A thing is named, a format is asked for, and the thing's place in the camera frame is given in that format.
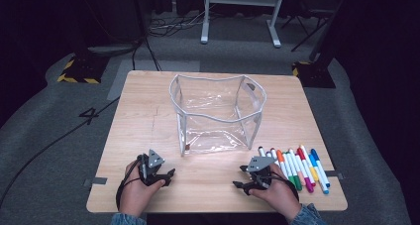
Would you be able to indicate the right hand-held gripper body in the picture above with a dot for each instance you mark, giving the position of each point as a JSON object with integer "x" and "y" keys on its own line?
{"x": 259, "y": 165}

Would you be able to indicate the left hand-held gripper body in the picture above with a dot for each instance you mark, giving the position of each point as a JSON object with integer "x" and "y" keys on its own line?
{"x": 150, "y": 172}

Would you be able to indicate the purple marker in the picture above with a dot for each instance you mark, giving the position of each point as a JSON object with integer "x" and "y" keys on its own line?
{"x": 269, "y": 154}

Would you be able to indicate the black marker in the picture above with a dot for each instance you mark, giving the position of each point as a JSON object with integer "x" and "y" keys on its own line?
{"x": 262, "y": 149}

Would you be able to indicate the dark red marker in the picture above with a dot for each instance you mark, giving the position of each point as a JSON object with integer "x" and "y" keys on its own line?
{"x": 273, "y": 151}

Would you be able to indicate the orange marker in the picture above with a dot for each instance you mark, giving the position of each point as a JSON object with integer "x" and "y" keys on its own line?
{"x": 280, "y": 155}

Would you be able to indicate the light green marker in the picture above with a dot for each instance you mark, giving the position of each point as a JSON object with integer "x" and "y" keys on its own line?
{"x": 286, "y": 160}

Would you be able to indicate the peach marker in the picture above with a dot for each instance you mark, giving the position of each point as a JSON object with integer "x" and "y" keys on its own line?
{"x": 301, "y": 179}

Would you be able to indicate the magenta marker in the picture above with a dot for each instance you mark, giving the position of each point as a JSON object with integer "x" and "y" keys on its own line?
{"x": 309, "y": 186}

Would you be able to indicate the dark blue marker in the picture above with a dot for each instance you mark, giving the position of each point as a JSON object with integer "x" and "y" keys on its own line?
{"x": 315, "y": 154}

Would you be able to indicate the light blue marker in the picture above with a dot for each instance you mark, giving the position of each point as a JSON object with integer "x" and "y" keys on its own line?
{"x": 325, "y": 188}

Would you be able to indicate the clear plastic pouch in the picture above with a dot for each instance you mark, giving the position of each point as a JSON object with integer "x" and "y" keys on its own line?
{"x": 214, "y": 99}

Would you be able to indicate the person's left hand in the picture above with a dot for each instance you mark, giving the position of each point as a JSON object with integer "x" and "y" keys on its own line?
{"x": 133, "y": 192}

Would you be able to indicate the person's right hand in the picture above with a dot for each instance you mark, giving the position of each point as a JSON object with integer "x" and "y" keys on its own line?
{"x": 280, "y": 195}

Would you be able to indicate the grey tape strip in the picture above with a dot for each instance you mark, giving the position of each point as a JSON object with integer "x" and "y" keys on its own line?
{"x": 336, "y": 174}
{"x": 95, "y": 181}

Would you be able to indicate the dark round table grommet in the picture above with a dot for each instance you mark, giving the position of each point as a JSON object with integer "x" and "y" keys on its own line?
{"x": 251, "y": 86}

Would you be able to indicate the hazard striped stand base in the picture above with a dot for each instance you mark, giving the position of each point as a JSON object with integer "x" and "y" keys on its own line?
{"x": 82, "y": 69}
{"x": 313, "y": 76}

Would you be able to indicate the black tripod stand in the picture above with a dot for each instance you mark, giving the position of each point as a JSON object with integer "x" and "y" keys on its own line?
{"x": 310, "y": 35}

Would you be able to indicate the grey stand base plate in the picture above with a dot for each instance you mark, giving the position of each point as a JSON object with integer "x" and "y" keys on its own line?
{"x": 109, "y": 50}

